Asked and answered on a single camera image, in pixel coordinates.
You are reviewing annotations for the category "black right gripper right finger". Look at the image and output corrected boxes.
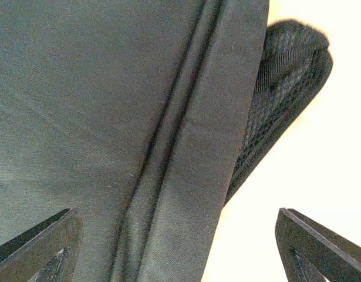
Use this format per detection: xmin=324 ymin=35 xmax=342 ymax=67
xmin=275 ymin=208 xmax=361 ymax=281

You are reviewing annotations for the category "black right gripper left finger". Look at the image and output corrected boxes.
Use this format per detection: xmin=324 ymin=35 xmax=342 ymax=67
xmin=0 ymin=209 xmax=83 ymax=281

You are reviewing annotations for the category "black student backpack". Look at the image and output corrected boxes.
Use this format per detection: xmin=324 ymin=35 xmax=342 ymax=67
xmin=0 ymin=1 xmax=332 ymax=281

